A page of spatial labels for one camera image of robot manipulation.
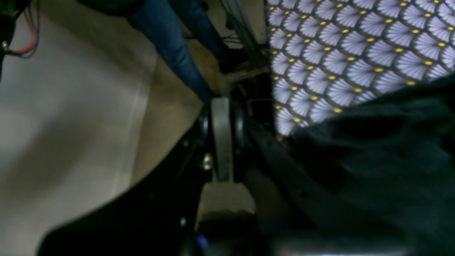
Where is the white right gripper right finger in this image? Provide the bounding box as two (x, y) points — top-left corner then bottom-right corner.
(231, 103), (255, 178)

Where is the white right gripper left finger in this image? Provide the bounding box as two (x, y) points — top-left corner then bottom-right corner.
(199, 97), (234, 182)

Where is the dark grey T-shirt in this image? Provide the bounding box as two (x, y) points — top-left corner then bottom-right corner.
(287, 75), (455, 256)

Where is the fan-patterned table cloth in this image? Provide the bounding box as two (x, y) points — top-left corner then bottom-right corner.
(266, 0), (455, 137)

